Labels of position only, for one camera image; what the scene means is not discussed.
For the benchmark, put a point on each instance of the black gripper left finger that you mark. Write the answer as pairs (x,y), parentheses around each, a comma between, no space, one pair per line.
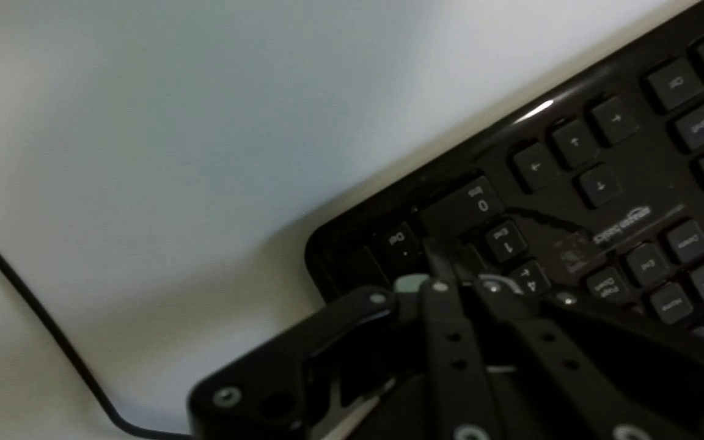
(412,353)

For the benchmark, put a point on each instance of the black computer keyboard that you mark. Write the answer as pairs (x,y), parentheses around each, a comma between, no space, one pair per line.
(595,187)

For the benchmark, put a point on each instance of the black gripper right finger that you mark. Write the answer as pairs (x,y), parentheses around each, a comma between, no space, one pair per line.
(606,375)

